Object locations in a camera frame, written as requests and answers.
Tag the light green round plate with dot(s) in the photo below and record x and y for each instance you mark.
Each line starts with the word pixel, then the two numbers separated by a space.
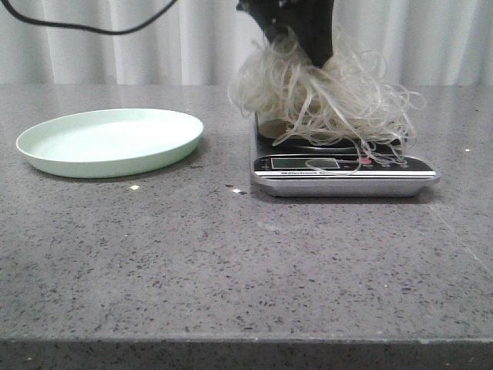
pixel 111 142

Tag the black silver kitchen scale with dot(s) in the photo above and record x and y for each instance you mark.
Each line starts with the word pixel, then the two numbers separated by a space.
pixel 295 168

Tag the white pleated curtain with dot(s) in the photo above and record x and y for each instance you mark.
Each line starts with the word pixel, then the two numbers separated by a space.
pixel 205 42

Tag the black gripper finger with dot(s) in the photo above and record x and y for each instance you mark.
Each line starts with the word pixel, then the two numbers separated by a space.
pixel 311 21
pixel 267 15

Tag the white translucent vermicelli bundle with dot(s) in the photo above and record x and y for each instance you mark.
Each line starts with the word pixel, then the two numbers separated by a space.
pixel 345 99

